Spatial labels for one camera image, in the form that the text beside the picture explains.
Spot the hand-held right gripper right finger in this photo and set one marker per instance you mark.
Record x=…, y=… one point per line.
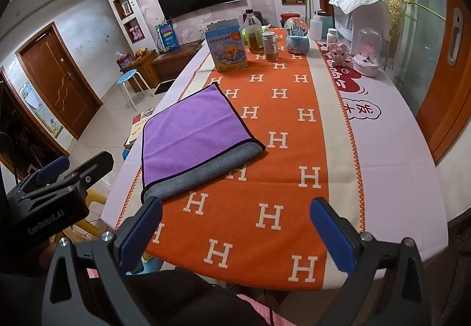
x=331, y=237

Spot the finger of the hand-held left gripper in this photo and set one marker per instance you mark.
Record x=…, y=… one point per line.
x=92, y=166
x=53, y=167

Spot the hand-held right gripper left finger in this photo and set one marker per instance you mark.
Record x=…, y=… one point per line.
x=141, y=234

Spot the purple and grey towel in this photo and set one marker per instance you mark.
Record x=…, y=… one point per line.
x=195, y=134

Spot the yellow chair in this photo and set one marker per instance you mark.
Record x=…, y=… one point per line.
x=96, y=197

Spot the stack of books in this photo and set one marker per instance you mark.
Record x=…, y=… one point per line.
x=138, y=127

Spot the blue round stool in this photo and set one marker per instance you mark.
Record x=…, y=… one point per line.
x=127, y=77

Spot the pink cloth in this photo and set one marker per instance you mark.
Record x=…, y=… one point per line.
x=263, y=313

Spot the red printed box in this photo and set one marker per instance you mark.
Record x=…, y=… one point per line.
x=126, y=61

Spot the white tablecloth with red print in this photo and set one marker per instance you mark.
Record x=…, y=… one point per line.
x=390, y=134

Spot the wooden television cabinet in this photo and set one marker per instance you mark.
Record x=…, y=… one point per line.
x=165, y=61

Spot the orange letter-patterned blanket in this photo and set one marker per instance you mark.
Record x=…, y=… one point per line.
x=279, y=120

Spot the blue printed packet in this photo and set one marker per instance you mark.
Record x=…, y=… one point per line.
x=167, y=37

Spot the blue box with duck print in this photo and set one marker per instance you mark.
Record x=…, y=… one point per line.
x=226, y=50

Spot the wooden framed glass door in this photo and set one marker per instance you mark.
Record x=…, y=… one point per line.
x=445, y=97

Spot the pink toy figure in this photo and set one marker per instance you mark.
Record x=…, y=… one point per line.
x=337, y=53

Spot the pink glass dome ornament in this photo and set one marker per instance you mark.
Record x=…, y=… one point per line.
x=367, y=53

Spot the small metal can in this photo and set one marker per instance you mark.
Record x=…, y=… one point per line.
x=271, y=48

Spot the small white pill bottle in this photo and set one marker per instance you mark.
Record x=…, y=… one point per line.
x=332, y=38

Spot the blue snow globe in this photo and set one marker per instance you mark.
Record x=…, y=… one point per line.
x=297, y=39

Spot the plastic bottle with yellow liquid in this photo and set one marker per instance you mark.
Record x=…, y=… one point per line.
x=254, y=37

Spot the white plastic bottle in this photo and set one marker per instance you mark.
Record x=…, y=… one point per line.
x=314, y=29

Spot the white countertop appliance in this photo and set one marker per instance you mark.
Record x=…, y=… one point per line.
x=362, y=26

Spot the light blue container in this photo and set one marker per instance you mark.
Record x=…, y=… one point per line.
x=325, y=22

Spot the red pot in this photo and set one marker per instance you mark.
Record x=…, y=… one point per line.
x=290, y=16

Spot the wall poster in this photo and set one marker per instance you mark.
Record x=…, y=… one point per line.
x=40, y=112

